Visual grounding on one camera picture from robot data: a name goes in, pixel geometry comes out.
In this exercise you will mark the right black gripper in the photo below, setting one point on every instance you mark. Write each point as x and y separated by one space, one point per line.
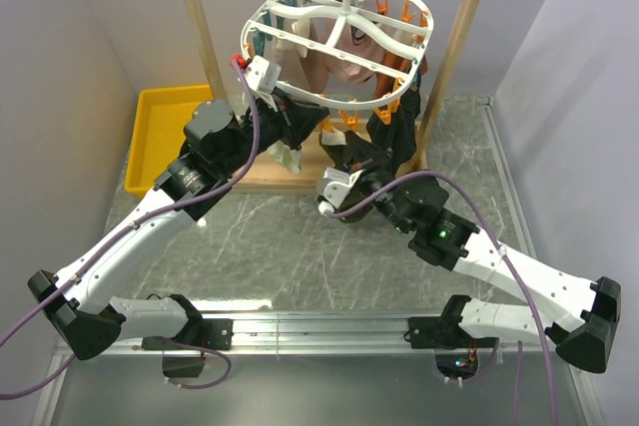
368 168

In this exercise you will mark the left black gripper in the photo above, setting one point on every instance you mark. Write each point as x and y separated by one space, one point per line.
297 120

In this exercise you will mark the orange plastic clothes clip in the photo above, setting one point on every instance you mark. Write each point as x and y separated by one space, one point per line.
325 126

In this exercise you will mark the olive green underwear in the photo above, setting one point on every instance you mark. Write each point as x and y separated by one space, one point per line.
333 145

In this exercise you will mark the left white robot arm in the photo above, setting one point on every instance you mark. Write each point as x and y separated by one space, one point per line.
80 299

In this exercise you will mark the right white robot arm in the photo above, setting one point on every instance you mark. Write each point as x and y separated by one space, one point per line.
578 315

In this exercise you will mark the pale green hanging underwear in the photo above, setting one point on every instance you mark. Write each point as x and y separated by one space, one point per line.
287 157

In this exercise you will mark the black striped hanging underwear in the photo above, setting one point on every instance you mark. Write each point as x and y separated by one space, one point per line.
398 137

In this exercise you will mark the white round clip hanger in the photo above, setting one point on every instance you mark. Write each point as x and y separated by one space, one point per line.
331 50

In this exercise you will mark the rust orange hanging underwear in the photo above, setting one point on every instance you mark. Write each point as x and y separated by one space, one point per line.
385 82

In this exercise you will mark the wooden clothes rack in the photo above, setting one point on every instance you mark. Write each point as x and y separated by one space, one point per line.
269 175

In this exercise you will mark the yellow plastic bin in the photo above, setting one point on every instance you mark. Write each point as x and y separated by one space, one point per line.
158 132

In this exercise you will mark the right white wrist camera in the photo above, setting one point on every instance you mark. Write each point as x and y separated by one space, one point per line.
333 188

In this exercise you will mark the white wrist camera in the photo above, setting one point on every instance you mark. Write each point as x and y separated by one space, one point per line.
258 77
333 188

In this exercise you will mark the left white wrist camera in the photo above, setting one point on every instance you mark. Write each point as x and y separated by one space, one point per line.
258 77

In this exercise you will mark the aluminium mounting rail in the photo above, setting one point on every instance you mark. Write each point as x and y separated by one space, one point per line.
319 333

